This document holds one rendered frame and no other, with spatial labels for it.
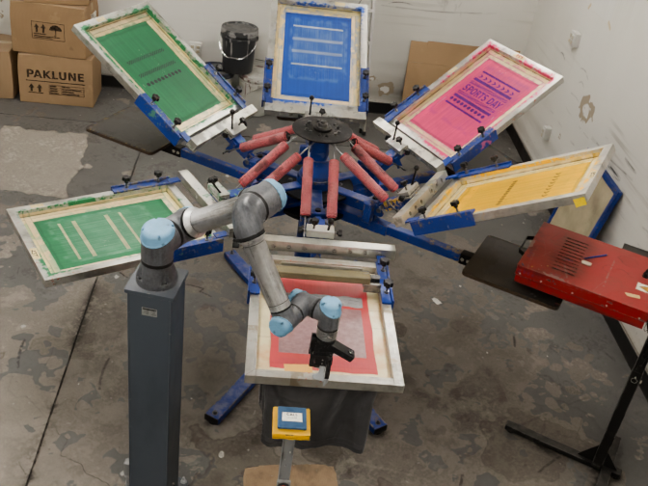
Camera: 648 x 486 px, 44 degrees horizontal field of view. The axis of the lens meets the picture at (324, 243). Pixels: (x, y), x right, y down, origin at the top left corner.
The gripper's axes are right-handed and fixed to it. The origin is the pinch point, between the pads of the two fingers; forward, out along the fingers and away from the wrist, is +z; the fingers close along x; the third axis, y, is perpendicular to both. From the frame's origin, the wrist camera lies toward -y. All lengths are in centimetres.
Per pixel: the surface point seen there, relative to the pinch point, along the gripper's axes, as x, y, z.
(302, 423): 22.0, 8.7, 1.1
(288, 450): 21.1, 12.0, 15.6
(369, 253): -80, -23, -4
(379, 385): 1.9, -19.7, -0.3
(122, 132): -191, 104, 3
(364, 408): -7.6, -18.3, 20.9
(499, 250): -102, -89, 4
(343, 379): 0.7, -6.5, -0.9
